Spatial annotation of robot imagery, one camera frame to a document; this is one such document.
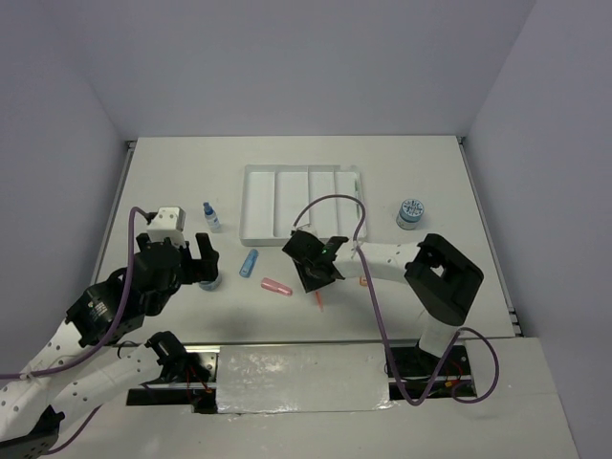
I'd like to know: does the orange highlighter pen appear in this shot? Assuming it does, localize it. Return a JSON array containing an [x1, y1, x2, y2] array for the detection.
[[314, 292, 324, 313]]

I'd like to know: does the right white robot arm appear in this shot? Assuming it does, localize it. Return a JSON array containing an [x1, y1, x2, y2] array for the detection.
[[282, 229, 484, 374]]

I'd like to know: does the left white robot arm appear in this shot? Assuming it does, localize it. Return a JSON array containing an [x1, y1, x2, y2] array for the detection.
[[1, 233, 219, 458]]

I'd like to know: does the left blue ink jar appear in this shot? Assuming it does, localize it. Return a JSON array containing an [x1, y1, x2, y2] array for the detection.
[[198, 278, 221, 292]]

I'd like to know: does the blue ink jar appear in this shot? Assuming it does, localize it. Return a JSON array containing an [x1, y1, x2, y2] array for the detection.
[[396, 199, 425, 230], [198, 278, 221, 292]]

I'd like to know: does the blue highlighter marker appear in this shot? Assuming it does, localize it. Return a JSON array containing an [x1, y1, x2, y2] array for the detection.
[[239, 249, 259, 278]]

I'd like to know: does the pink highlighter cap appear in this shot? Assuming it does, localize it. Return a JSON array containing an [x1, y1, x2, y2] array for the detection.
[[260, 277, 293, 296]]

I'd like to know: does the small blue bottle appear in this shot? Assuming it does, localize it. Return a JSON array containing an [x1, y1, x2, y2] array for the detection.
[[203, 202, 222, 232]]

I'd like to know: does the white compartment tray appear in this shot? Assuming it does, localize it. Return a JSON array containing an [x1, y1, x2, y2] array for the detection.
[[239, 164, 364, 247]]

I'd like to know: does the right blue ink jar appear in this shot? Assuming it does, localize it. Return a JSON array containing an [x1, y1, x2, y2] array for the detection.
[[396, 199, 425, 230]]

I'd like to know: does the silver foil panel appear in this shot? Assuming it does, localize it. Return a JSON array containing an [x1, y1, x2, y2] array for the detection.
[[216, 343, 391, 414]]

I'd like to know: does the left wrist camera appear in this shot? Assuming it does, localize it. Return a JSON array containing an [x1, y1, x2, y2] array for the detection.
[[146, 207, 186, 248]]

